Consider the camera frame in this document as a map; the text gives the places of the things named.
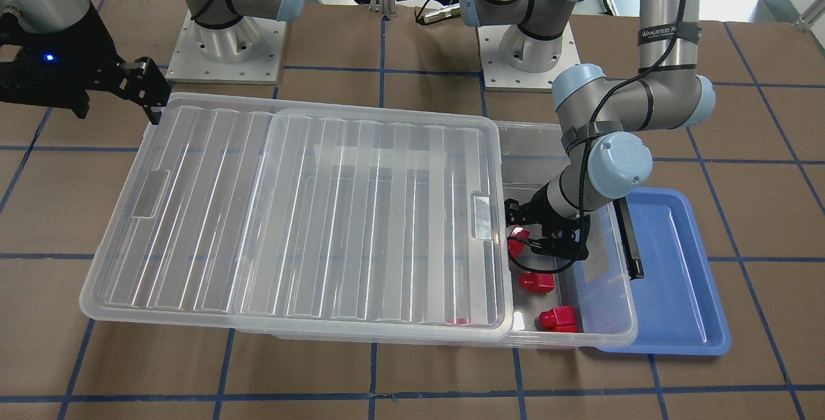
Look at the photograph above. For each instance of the red block front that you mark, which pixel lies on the red block front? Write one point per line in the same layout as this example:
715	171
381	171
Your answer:
558	319

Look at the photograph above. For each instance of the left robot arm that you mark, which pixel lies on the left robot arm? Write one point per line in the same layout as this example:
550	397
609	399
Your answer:
600	118

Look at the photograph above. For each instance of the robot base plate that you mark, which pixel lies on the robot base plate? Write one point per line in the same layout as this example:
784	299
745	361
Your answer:
514	62

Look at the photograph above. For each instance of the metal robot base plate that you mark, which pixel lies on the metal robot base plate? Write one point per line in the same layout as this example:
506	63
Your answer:
249	52

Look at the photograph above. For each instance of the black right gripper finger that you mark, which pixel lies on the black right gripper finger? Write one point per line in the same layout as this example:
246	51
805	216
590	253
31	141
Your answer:
154	112

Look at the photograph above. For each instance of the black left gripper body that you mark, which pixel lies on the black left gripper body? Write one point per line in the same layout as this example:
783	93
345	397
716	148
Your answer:
530	213

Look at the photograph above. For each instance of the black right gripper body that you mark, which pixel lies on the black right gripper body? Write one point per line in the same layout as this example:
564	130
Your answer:
90	46

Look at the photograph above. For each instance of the blue plastic tray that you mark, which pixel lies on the blue plastic tray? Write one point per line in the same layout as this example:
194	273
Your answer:
678	307

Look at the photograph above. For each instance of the clear plastic box lid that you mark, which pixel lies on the clear plastic box lid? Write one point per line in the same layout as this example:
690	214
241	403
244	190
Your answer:
309	221

